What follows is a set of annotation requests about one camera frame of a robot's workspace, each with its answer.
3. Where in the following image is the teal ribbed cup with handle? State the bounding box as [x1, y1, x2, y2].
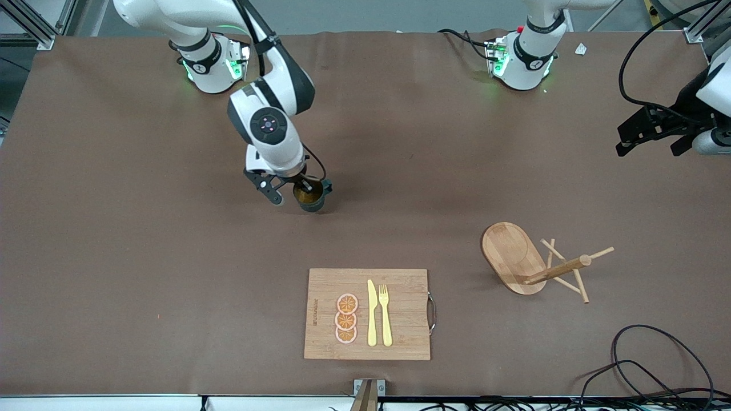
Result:
[293, 178, 334, 213]

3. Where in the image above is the yellow plastic knife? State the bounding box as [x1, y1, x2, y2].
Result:
[367, 279, 378, 347]

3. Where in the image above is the yellow plastic fork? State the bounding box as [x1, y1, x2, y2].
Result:
[379, 284, 393, 347]

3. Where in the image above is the wooden cutting board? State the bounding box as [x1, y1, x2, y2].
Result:
[303, 268, 437, 361]

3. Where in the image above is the wooden mug tree stand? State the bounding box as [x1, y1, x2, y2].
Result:
[481, 221, 615, 304]

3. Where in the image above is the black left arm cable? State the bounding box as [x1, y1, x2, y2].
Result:
[620, 0, 731, 123]

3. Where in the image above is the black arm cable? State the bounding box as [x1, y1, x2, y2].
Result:
[231, 0, 327, 182]
[620, 0, 731, 123]

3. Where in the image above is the aluminium frame profile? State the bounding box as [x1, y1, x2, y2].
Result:
[0, 0, 58, 51]
[682, 0, 731, 63]

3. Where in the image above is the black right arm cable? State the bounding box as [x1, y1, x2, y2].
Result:
[231, 0, 327, 182]

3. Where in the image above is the black base cable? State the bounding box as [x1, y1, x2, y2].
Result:
[437, 27, 493, 61]

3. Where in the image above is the small metal bracket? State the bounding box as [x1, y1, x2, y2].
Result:
[353, 378, 386, 397]

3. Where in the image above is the black loose cable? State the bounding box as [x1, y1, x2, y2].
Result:
[571, 324, 716, 400]

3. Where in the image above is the brown wooden post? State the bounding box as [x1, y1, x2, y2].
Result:
[350, 380, 379, 411]

